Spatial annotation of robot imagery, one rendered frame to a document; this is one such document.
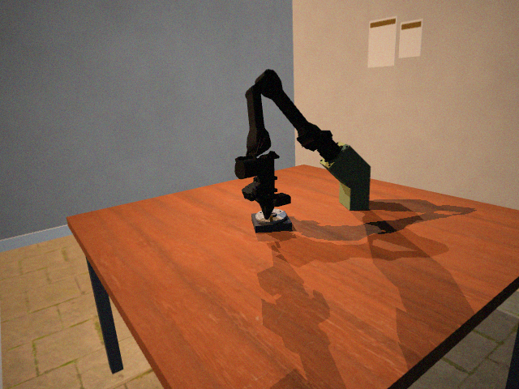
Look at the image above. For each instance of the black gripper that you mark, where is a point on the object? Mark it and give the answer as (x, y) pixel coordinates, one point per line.
(270, 200)

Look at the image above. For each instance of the white round flange plate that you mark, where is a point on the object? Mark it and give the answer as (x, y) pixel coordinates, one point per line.
(281, 215)

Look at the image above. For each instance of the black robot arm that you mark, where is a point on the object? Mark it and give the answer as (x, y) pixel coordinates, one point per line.
(310, 136)

